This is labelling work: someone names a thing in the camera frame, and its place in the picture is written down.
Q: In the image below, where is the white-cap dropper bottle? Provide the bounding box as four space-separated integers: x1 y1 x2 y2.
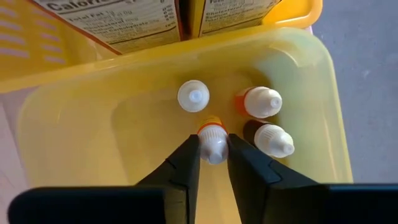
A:
177 79 211 113

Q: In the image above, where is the yellow-orange label dropper bottle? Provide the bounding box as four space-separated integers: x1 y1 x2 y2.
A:
197 115 230 166

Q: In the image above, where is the yellow slotted plastic basket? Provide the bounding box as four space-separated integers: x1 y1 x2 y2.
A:
0 0 323 94

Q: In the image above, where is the orange dropper bottle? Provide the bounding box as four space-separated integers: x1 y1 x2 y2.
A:
234 86 283 119

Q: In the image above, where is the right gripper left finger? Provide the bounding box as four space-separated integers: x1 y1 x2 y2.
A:
136 134 202 224

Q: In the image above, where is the dark-label dropper bottle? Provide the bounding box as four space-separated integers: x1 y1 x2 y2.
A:
242 119 295 159

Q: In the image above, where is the translucent yellow-green plastic bin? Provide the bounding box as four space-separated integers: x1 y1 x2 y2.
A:
17 27 354 224

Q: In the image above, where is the yellow cereal box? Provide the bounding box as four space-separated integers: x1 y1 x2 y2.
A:
186 0 282 39

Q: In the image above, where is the red cereal box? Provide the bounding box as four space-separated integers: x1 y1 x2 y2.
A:
30 0 184 56

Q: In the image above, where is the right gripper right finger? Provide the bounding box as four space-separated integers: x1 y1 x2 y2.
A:
226 133 328 224

